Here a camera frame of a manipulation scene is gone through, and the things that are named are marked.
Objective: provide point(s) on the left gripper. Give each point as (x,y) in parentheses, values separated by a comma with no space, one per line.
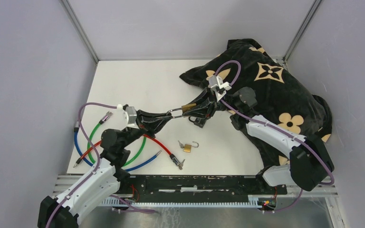
(152,123)

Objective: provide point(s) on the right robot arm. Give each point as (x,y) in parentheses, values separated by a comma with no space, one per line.
(309,162)

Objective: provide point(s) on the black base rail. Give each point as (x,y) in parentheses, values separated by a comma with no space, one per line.
(196,189)

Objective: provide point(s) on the black floral blanket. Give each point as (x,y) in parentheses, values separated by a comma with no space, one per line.
(281,98)

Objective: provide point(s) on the black padlock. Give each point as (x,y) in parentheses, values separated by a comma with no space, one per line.
(199,122)

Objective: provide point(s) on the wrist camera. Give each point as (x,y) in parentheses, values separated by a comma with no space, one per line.
(218,85)
(129,115)

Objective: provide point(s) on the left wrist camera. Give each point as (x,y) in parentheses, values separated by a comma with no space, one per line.
(129,115)

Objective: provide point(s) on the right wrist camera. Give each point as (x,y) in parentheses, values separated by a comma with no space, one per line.
(218,85)

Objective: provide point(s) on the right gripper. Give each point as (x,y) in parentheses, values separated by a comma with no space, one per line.
(207,109)

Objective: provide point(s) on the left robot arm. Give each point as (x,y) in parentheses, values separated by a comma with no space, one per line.
(70,208)

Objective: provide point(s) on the red cable lock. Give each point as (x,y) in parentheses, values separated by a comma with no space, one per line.
(88,159)

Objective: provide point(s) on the green cable lock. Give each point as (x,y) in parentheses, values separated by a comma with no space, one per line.
(101,122)

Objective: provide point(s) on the large brass padlock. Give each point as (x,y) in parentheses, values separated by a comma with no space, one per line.
(183,109)

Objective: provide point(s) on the small brass padlock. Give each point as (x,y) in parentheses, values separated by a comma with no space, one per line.
(188,147)

